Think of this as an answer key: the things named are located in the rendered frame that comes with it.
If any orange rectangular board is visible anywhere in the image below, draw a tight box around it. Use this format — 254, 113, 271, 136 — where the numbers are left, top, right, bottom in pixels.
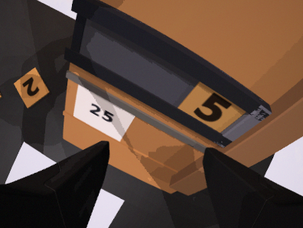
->
63, 0, 303, 195

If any white paper label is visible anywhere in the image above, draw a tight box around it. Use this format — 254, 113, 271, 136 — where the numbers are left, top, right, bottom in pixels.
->
74, 84, 135, 142

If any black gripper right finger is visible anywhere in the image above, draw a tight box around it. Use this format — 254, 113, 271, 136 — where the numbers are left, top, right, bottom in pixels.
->
202, 148, 303, 228

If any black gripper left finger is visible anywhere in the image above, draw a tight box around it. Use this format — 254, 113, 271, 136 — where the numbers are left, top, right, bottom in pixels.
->
0, 141, 110, 228

